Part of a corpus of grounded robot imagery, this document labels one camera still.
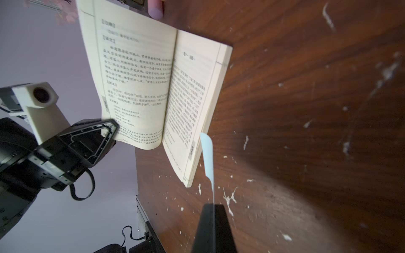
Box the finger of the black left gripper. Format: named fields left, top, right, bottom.
left=57, top=119, right=119, bottom=168

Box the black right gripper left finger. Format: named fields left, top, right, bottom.
left=192, top=203, right=215, bottom=253

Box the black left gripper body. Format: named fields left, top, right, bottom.
left=1, top=118, right=95, bottom=193

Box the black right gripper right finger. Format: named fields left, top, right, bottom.
left=215, top=204, right=237, bottom=253

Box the dark blue book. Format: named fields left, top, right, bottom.
left=76, top=1, right=233, bottom=188

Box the blue sticky note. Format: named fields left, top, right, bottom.
left=200, top=133, right=215, bottom=203

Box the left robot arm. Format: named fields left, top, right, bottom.
left=1, top=118, right=119, bottom=237

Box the purple garden fork toy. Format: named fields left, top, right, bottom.
left=148, top=0, right=163, bottom=20

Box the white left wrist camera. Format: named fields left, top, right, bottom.
left=1, top=82, right=70, bottom=145

